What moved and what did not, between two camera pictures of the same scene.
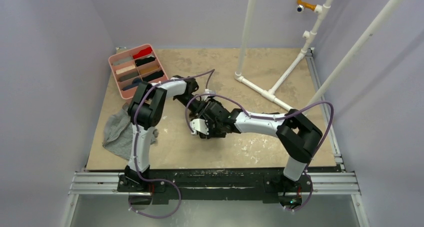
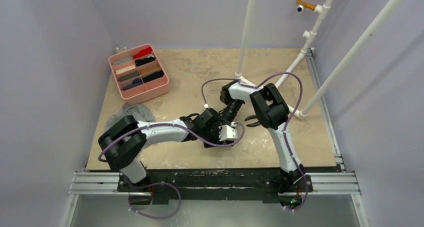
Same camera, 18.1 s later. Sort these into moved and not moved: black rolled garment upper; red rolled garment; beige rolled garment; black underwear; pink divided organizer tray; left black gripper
Moved: black underwear; left black gripper
Not moved: pink divided organizer tray; beige rolled garment; red rolled garment; black rolled garment upper
